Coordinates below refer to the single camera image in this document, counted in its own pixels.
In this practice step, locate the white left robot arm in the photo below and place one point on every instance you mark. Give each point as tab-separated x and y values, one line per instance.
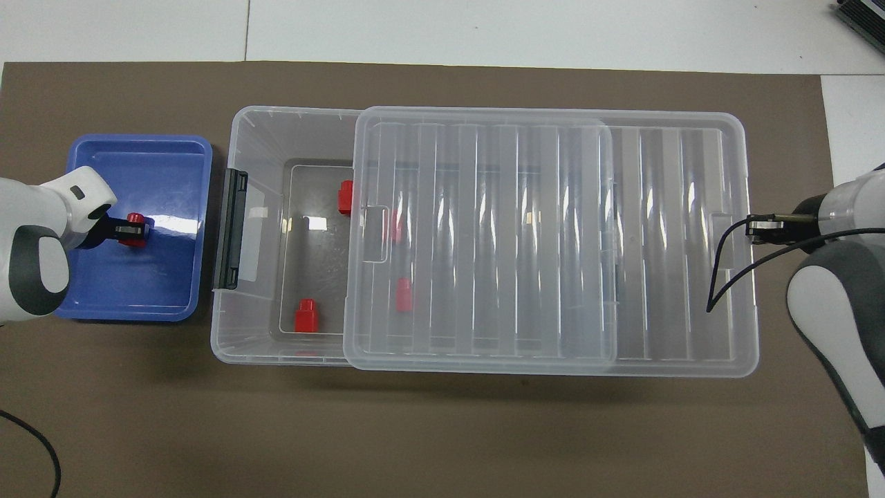
28	214

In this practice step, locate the brown paper table mat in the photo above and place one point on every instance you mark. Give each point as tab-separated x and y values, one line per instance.
442	436

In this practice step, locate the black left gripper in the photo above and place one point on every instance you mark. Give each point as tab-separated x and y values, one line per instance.
100	229

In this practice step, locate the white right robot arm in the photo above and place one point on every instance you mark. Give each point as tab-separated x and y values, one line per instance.
836	304

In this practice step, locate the red plastic block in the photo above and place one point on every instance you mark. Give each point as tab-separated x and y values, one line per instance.
133	241
404	295
395	225
306	316
345	197

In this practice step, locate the blue plastic tray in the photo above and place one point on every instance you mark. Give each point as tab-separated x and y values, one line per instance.
159	277

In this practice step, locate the dark grey box latch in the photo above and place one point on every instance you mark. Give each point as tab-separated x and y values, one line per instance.
230	228

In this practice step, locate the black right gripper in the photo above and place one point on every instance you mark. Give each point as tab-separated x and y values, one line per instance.
812	225

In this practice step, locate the clear plastic storage box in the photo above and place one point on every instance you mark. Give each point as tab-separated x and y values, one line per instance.
311	138

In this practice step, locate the black finned electronic device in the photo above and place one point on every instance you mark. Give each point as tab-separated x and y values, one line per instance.
864	17

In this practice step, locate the clear ribbed plastic lid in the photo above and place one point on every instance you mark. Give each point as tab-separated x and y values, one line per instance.
539	277

